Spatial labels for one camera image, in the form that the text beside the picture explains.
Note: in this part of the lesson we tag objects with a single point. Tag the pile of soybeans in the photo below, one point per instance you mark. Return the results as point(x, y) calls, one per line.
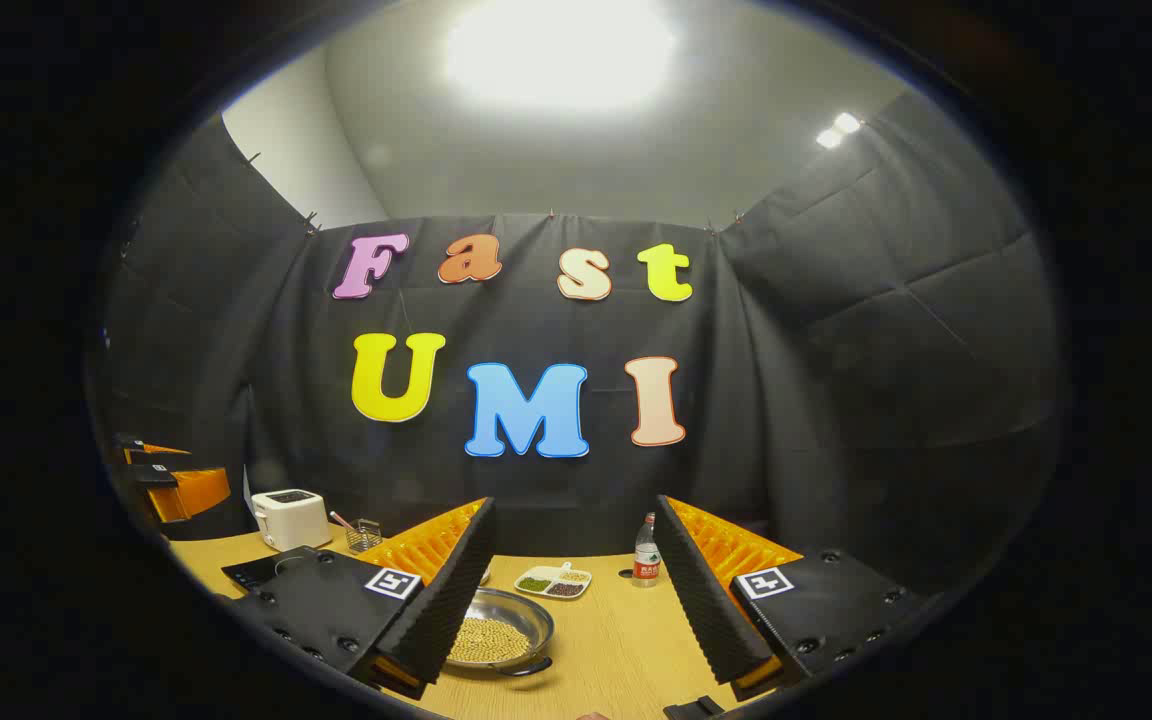
point(491, 640)

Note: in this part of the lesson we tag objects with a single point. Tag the clear red-label water bottle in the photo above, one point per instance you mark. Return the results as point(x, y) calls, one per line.
point(646, 560)

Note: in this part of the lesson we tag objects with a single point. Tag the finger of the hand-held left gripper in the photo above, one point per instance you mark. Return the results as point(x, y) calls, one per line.
point(191, 492)
point(151, 450)

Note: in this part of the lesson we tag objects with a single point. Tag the pink striped straw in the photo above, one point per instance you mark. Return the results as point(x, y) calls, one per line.
point(341, 519)

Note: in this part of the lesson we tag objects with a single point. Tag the black backdrop cloth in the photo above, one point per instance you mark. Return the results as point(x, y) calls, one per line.
point(836, 380)

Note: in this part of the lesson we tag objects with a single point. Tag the black induction cooktop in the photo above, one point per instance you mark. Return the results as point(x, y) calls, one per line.
point(256, 572)

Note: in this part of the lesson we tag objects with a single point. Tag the large ceiling light panel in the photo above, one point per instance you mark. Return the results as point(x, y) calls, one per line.
point(561, 50)

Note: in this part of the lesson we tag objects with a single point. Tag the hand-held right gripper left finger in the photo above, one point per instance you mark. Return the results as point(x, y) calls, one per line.
point(456, 590)

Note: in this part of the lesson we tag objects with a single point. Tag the white divided bean dish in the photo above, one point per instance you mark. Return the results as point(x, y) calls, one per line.
point(551, 582)

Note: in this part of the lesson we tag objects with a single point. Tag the white toaster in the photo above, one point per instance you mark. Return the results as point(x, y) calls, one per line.
point(291, 520)

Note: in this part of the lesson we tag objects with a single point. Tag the stainless steel pot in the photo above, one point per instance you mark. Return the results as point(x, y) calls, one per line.
point(526, 615)

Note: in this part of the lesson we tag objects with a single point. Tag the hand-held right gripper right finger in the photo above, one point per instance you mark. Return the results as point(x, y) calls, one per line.
point(696, 590)

